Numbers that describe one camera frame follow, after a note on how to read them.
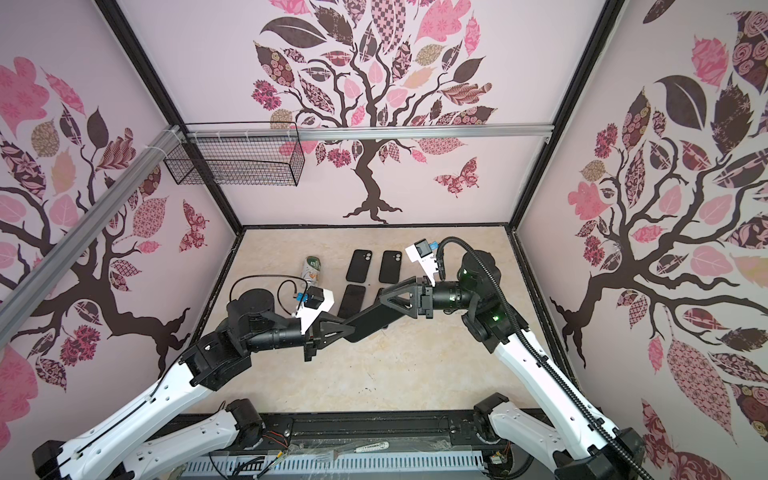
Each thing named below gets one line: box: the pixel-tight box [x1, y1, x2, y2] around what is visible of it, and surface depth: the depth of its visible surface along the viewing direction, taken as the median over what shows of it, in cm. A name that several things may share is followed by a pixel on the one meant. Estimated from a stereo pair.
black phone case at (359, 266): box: [346, 249, 373, 283], surface depth 109 cm
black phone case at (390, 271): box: [379, 250, 403, 284], surface depth 109 cm
